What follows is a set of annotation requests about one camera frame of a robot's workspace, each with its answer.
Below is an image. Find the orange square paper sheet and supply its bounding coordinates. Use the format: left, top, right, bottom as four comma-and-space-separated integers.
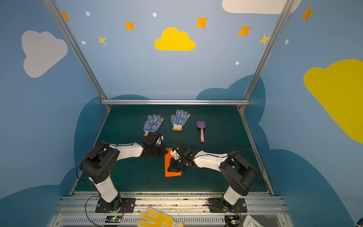
164, 147, 182, 178

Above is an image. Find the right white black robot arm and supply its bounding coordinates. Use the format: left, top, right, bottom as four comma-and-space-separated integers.
166, 142, 259, 213

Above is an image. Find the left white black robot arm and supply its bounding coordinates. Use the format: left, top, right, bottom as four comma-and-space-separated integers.
78, 132, 167, 213

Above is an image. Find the left blue dotted work glove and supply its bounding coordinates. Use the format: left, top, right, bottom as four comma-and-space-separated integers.
143, 114, 164, 137

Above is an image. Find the blue dotted work glove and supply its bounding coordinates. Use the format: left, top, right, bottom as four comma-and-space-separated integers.
143, 114, 164, 137
171, 109, 191, 131

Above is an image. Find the purple pink spatula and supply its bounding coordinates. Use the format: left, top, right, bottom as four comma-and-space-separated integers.
197, 121, 206, 143

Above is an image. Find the right blue dotted work glove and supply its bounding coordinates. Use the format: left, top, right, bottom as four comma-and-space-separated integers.
171, 109, 191, 131

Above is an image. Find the yellow dotted work glove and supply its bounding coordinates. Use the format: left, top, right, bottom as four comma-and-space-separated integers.
137, 207, 185, 227

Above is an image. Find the right green circuit board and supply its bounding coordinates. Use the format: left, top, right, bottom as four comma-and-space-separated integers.
224, 216, 241, 227

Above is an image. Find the green circuit board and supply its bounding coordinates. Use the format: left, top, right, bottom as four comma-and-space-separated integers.
224, 216, 241, 227
105, 216, 123, 223

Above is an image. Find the left green circuit board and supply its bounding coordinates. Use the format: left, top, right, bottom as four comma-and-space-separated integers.
105, 216, 123, 223

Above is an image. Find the white plastic object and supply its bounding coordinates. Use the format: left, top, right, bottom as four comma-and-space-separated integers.
242, 215, 263, 227

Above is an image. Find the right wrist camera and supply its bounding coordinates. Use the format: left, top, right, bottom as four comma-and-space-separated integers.
169, 149, 180, 160

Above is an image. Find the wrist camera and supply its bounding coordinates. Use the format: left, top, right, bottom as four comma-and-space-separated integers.
157, 135, 164, 145
169, 149, 180, 160

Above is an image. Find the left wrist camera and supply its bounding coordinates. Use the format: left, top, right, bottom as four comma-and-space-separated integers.
157, 135, 164, 145

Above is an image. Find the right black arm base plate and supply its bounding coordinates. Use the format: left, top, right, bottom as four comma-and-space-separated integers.
206, 198, 248, 213

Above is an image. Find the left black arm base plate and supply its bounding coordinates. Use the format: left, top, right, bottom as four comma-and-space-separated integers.
95, 197, 136, 213

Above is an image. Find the aluminium rear frame bar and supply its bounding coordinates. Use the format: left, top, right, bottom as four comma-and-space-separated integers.
101, 99, 250, 106

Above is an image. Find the left aluminium frame post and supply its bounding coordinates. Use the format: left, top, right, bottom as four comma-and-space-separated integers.
44, 0, 108, 101

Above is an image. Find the aluminium frame post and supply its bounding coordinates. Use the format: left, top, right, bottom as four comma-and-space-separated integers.
44, 0, 108, 101
238, 0, 294, 113

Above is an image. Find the right aluminium frame post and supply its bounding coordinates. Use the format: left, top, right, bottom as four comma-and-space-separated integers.
238, 0, 294, 113

